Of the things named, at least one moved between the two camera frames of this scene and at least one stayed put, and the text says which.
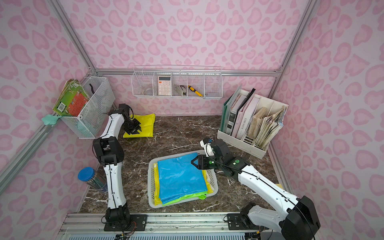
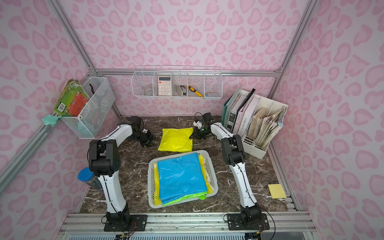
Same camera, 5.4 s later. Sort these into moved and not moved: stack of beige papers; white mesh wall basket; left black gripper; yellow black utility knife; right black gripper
Moved: right black gripper; left black gripper
Not moved: yellow black utility knife; white mesh wall basket; stack of beige papers
